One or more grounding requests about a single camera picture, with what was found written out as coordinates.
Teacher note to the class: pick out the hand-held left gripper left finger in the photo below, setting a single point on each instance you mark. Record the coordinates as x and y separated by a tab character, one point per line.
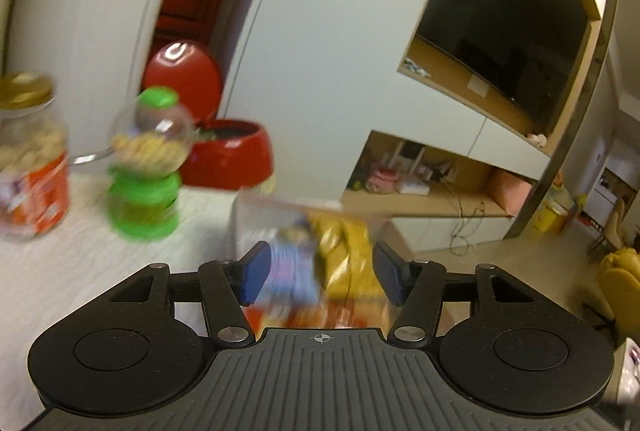
255	273

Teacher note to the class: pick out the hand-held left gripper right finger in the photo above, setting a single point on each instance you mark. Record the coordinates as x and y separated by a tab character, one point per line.
387	272

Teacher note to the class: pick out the blue snack packet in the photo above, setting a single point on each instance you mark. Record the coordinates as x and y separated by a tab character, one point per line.
292	266

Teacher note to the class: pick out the yellow snack packet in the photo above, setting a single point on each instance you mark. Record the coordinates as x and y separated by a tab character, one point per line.
345	256

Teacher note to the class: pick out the clear box of snack packets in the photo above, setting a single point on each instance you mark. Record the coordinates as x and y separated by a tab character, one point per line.
247	221

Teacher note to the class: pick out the orange snack packet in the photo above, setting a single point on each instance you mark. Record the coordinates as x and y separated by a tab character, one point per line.
340	315

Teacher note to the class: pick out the pink toy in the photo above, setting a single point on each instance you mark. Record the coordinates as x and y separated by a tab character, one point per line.
382	180

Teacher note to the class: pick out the red bin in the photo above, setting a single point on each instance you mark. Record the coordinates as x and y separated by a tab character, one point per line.
235	156

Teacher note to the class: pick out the wooden shelf niche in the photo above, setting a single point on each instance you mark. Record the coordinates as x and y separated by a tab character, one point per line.
440	161

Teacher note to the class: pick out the pink cushion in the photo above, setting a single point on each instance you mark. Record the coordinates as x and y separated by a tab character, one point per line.
510	191

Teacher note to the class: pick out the green candy dispenser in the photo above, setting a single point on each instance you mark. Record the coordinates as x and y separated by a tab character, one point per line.
145	176

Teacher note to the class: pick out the yellow container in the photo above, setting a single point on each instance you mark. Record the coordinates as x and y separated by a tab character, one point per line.
550	217

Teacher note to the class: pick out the white tablecloth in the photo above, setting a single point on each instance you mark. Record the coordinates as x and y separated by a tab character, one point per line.
50	276

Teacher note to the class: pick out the red bin lid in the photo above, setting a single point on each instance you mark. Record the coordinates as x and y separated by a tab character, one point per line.
185	71

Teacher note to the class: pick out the yellow chair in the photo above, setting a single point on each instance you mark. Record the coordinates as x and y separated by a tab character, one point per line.
620	286

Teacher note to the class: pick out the glass jar with gold lid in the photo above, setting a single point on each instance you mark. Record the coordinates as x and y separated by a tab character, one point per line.
30	171

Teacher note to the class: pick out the black television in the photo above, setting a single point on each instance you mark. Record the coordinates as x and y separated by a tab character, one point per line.
505	11

